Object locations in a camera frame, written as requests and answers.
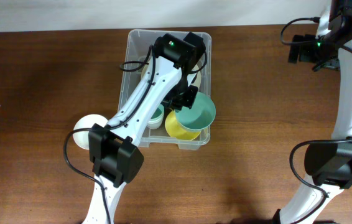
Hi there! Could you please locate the white bowl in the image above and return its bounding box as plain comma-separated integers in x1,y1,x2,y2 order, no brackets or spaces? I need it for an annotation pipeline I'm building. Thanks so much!
73,114,108,150

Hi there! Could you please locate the clear plastic storage container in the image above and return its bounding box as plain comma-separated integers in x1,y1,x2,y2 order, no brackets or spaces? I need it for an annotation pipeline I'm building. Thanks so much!
118,29,211,150

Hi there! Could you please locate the yellow bowl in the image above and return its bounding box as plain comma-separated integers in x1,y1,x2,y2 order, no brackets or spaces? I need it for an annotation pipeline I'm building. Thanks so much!
165,111,201,141

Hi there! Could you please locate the white cup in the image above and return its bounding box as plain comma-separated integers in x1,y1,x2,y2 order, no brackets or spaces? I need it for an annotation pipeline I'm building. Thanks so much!
147,117,163,124

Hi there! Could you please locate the grey translucent cup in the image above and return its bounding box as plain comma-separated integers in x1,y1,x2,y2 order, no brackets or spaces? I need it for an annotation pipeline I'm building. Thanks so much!
147,124,161,129

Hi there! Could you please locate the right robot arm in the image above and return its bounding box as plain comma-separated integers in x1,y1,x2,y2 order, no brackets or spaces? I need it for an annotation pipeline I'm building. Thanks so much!
272,0,352,223

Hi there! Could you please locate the green bowl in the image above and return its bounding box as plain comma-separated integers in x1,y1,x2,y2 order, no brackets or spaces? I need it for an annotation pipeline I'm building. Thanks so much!
175,92,216,131

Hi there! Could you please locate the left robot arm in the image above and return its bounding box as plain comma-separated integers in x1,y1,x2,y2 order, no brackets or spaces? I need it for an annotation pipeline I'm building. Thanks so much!
85,32,207,223

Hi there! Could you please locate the green cup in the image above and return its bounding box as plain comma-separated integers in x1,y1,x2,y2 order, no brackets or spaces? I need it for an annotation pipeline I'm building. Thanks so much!
150,104,164,122

